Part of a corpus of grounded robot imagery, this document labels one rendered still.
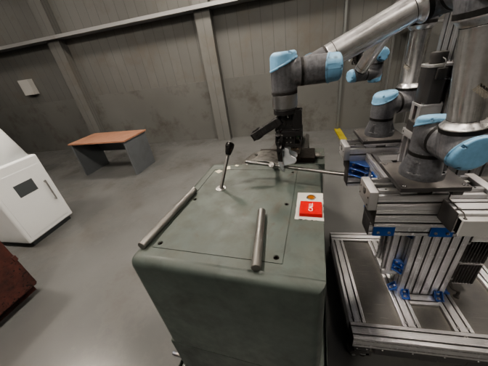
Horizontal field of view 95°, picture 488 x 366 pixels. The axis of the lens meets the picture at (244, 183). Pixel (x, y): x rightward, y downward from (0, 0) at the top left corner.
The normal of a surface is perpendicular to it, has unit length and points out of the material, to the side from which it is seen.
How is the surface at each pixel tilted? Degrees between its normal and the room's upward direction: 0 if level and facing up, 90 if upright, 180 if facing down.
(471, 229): 90
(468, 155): 98
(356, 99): 90
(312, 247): 0
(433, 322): 0
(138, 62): 90
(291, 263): 0
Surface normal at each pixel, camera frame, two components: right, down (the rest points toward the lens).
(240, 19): -0.17, 0.51
